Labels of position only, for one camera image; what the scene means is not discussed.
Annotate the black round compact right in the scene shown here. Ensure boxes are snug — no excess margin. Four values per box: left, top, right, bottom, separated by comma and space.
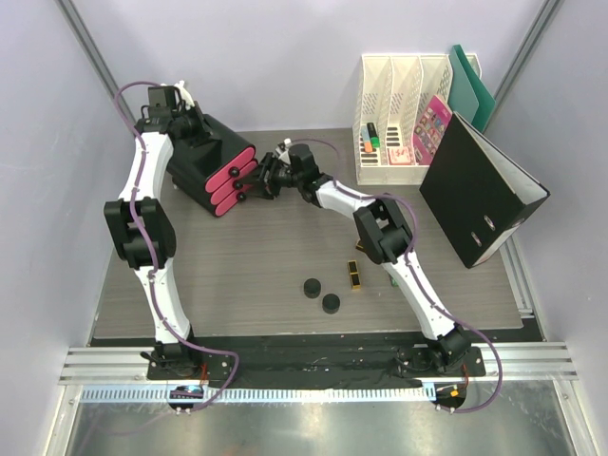
322, 294, 341, 314

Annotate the teal plastic folder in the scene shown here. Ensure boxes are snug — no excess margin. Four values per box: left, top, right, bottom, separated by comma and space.
447, 45, 496, 132

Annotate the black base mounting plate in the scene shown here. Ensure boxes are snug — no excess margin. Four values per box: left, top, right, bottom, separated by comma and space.
145, 334, 485, 381

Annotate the aluminium frame rail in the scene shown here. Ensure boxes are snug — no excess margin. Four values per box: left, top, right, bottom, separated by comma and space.
60, 342, 578, 405

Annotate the pink sticky note pad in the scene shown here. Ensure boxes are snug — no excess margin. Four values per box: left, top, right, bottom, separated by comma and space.
387, 146, 416, 166

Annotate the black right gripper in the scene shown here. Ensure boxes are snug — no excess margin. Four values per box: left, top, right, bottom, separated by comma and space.
237, 153, 302, 201

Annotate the black drawer cabinet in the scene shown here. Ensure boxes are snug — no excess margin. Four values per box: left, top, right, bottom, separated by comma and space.
167, 114, 255, 216

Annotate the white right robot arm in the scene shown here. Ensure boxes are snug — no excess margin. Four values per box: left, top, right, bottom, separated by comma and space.
229, 144, 471, 375

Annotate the black lever arch binder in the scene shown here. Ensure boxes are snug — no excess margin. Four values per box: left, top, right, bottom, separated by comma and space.
420, 112, 550, 269

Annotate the pink sticker booklet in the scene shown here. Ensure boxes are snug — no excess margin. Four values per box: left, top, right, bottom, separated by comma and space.
412, 95, 452, 165

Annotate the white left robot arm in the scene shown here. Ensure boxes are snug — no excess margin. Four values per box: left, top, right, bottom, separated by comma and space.
104, 81, 203, 379

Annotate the white mesh file organizer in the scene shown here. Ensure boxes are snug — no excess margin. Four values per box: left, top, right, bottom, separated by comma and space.
352, 53, 453, 185

